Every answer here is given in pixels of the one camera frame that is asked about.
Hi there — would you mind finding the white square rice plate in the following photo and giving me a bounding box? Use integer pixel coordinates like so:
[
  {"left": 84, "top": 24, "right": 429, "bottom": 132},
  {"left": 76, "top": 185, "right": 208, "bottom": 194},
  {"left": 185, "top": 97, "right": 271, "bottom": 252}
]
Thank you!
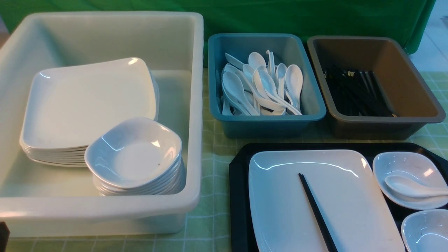
[{"left": 248, "top": 149, "right": 405, "bottom": 252}]

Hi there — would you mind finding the black chopstick pair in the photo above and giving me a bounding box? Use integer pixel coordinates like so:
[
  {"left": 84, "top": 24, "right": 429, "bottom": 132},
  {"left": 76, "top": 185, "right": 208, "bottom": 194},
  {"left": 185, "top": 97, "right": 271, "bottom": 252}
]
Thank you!
[{"left": 298, "top": 173, "right": 338, "bottom": 252}]

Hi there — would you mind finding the white soup spoon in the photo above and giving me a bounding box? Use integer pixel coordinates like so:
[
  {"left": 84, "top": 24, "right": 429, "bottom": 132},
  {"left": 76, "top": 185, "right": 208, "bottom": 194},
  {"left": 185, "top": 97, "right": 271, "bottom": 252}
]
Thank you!
[{"left": 385, "top": 175, "right": 448, "bottom": 198}]

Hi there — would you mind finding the white bowl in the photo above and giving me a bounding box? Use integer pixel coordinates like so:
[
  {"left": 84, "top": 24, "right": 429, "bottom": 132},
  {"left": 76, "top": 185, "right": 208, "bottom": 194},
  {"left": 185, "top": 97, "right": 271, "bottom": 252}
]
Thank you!
[
  {"left": 401, "top": 209, "right": 448, "bottom": 252},
  {"left": 372, "top": 152, "right": 447, "bottom": 210},
  {"left": 84, "top": 117, "right": 183, "bottom": 190}
]

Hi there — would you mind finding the top white stacked plate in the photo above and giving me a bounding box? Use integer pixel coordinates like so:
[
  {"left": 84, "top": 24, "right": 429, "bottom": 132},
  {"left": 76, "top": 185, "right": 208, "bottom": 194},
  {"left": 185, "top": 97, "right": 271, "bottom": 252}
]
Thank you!
[{"left": 19, "top": 57, "right": 160, "bottom": 150}]

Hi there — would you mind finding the pile of white spoons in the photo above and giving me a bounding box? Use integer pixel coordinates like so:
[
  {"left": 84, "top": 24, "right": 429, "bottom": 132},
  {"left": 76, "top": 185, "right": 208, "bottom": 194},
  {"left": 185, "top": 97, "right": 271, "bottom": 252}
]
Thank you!
[{"left": 220, "top": 50, "right": 304, "bottom": 116}]

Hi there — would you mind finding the teal plastic spoon bin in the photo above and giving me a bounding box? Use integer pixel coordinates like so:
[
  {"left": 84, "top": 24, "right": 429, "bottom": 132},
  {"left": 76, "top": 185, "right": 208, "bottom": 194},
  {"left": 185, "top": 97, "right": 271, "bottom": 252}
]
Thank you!
[{"left": 208, "top": 33, "right": 327, "bottom": 138}]

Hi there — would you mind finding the green checked tablecloth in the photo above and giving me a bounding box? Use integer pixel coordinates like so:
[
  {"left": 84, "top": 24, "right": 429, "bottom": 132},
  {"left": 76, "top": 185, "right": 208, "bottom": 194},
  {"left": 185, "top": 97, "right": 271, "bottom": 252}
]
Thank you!
[{"left": 5, "top": 68, "right": 447, "bottom": 252}]

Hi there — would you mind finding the black serving tray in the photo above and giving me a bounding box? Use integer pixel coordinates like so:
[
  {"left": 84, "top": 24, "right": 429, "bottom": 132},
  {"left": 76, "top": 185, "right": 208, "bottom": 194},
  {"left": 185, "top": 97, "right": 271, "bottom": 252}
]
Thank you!
[{"left": 229, "top": 142, "right": 448, "bottom": 252}]

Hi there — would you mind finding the stack of white bowls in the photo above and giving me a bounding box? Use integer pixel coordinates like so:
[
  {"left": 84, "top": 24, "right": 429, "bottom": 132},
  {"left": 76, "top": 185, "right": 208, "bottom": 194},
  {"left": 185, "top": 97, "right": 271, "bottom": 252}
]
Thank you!
[{"left": 92, "top": 157, "right": 186, "bottom": 196}]

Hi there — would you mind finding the pile of black chopsticks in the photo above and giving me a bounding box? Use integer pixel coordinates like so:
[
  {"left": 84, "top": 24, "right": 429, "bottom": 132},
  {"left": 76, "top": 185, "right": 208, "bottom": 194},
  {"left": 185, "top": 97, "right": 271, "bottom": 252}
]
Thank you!
[{"left": 324, "top": 65, "right": 398, "bottom": 117}]

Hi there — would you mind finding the stack of white plates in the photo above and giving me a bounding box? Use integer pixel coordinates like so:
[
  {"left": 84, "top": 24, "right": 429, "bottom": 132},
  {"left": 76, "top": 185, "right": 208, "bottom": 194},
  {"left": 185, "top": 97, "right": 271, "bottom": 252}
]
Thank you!
[{"left": 19, "top": 70, "right": 160, "bottom": 166}]

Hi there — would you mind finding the brown plastic chopstick bin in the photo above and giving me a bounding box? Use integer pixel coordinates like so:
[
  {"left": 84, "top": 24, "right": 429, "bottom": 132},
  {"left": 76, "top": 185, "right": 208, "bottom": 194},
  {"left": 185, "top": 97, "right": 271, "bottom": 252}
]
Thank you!
[{"left": 307, "top": 36, "right": 446, "bottom": 140}]

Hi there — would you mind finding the large white plastic tub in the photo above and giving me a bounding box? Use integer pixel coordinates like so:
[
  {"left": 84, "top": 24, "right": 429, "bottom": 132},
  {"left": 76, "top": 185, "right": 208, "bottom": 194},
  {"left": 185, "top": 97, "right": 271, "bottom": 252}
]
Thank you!
[{"left": 1, "top": 12, "right": 204, "bottom": 240}]

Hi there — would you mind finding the green backdrop cloth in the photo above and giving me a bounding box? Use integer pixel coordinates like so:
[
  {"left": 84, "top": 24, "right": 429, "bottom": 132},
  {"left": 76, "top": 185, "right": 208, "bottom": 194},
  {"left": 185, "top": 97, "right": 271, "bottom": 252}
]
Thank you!
[{"left": 1, "top": 0, "right": 435, "bottom": 54}]

